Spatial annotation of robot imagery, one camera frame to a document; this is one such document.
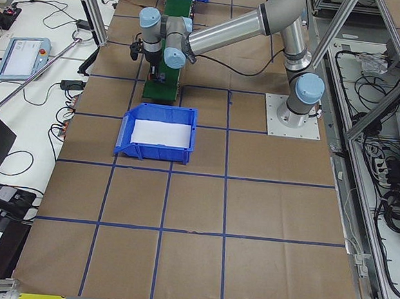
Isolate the teach pendant tablet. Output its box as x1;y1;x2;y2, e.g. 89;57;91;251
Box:
0;37;52;81

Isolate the green conveyor belt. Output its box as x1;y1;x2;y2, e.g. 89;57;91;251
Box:
142;0;195;105

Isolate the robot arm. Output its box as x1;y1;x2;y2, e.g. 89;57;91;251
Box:
129;0;325;128

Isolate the black power adapter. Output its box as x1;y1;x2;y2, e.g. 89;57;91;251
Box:
59;79;86;91

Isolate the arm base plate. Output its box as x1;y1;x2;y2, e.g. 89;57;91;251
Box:
265;93;320;141

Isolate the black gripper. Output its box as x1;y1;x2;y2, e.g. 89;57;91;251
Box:
143;50;161;81

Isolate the red push button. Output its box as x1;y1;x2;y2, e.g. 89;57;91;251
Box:
154;72;166;83

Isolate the blue source bin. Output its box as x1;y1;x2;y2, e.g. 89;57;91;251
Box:
114;103;198;165

